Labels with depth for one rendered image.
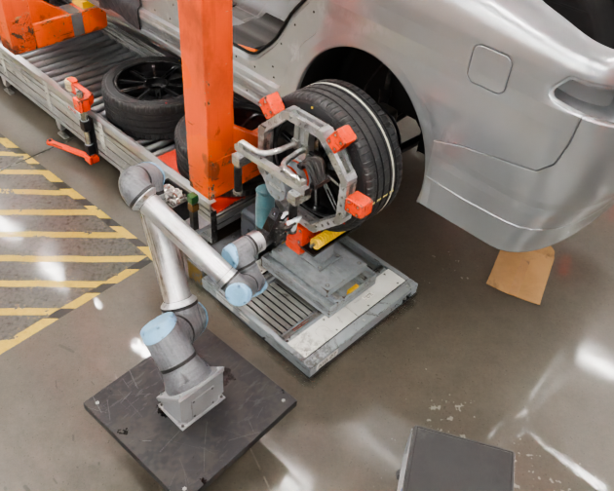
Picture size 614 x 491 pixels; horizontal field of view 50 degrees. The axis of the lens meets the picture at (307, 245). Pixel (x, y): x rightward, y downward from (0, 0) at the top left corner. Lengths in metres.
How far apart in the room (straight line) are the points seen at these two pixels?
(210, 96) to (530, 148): 1.34
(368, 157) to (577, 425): 1.58
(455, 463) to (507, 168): 1.13
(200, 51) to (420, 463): 1.84
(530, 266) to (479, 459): 1.60
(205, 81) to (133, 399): 1.34
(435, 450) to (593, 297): 1.66
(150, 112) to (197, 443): 2.11
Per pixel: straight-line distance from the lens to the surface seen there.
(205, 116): 2.98
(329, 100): 2.77
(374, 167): 2.73
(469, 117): 2.65
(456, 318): 3.56
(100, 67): 5.05
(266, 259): 3.45
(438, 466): 2.62
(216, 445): 2.62
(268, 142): 3.04
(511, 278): 3.87
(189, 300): 2.66
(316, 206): 3.07
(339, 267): 3.36
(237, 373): 2.80
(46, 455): 3.07
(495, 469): 2.68
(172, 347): 2.52
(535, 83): 2.47
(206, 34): 2.80
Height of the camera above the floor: 2.56
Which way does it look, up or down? 42 degrees down
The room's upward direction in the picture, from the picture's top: 5 degrees clockwise
